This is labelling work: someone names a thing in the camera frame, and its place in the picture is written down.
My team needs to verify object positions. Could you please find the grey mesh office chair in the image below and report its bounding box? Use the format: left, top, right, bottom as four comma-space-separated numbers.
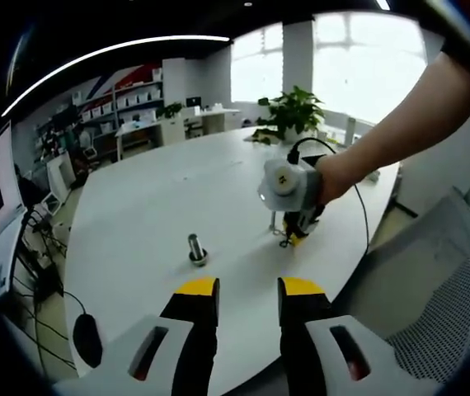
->
333, 176, 470, 375

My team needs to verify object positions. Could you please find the large green potted plant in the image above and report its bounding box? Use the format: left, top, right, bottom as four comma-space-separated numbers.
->
257, 85, 327, 144

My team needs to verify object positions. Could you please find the person's right hand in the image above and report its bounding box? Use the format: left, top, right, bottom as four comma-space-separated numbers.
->
315, 148, 364, 208

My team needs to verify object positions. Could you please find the white side table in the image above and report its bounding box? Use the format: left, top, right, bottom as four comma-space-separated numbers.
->
114, 119, 166, 161

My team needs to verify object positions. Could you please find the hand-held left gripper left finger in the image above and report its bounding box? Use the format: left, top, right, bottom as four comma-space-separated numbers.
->
94, 276, 222, 396

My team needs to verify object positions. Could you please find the white standing desk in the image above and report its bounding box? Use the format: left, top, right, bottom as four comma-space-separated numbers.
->
0, 208, 30, 300

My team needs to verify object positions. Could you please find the white upright cylinder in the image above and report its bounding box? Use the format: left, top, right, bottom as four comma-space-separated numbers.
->
344, 117, 358, 145

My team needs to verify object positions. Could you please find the large metal threaded stud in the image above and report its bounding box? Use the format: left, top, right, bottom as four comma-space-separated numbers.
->
187, 233, 212, 268

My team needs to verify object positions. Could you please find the large bright window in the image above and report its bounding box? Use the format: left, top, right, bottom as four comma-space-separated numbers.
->
230, 12, 444, 125

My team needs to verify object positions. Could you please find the small green potted plant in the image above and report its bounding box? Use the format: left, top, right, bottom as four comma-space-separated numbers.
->
155, 101, 185, 120

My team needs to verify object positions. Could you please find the tangle of black cables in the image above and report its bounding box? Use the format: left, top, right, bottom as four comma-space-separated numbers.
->
12, 214, 71, 372

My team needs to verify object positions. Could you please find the long curved ceiling light strip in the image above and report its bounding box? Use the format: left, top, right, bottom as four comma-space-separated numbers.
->
2, 35, 231, 118

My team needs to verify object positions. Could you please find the shelving rack with white bins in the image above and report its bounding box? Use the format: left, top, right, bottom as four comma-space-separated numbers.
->
69, 80, 165, 139

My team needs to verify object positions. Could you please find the black oval floor base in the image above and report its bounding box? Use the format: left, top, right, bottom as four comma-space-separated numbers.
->
73, 312, 104, 369

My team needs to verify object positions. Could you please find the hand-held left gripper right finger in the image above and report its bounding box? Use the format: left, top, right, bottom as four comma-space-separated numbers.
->
276, 276, 425, 396

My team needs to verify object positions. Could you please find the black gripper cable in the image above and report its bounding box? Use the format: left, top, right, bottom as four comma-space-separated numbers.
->
287, 137, 371, 253

